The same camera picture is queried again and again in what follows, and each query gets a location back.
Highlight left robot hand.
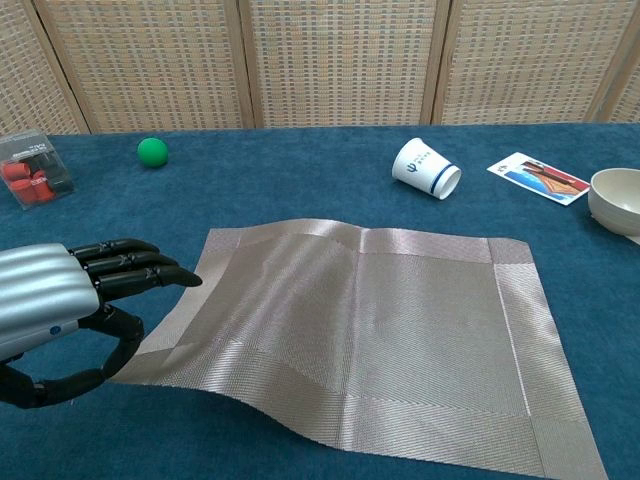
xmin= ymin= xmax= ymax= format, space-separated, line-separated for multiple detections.
xmin=0 ymin=238 xmax=204 ymax=410

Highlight white paper cup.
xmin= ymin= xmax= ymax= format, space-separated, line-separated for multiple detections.
xmin=391 ymin=137 xmax=462 ymax=201

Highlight beige bowl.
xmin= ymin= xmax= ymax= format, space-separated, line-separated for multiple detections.
xmin=587 ymin=168 xmax=640 ymax=236

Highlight brown woven placemat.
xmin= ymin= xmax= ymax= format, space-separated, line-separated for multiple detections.
xmin=107 ymin=217 xmax=609 ymax=480

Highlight green ball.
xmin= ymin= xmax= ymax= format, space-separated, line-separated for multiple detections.
xmin=137 ymin=137 xmax=170 ymax=170

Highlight illustrated picture card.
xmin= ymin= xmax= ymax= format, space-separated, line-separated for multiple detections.
xmin=486 ymin=151 xmax=593 ymax=207

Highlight blue carpet table cover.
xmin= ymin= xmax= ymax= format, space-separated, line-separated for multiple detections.
xmin=0 ymin=122 xmax=640 ymax=480

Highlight clear box of earplugs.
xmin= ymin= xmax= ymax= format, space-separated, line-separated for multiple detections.
xmin=0 ymin=128 xmax=77 ymax=211

